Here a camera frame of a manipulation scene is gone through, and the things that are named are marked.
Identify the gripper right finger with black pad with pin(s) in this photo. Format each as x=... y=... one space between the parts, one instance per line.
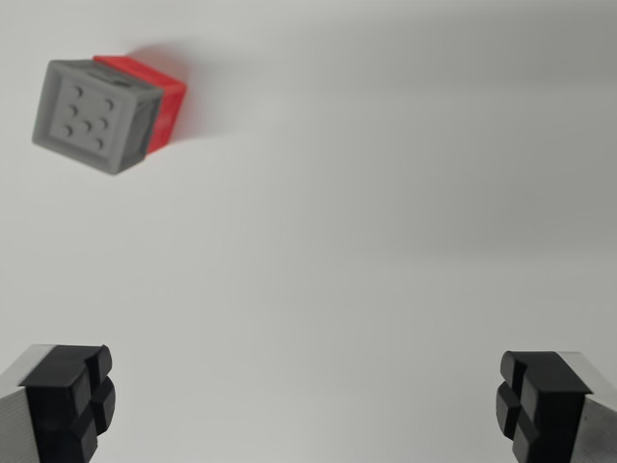
x=554 y=405

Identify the grey dice cube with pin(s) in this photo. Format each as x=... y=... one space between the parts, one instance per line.
x=91 y=113

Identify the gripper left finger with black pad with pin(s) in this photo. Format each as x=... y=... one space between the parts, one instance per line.
x=53 y=405

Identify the red dice cube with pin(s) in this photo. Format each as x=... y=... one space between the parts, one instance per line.
x=164 y=103

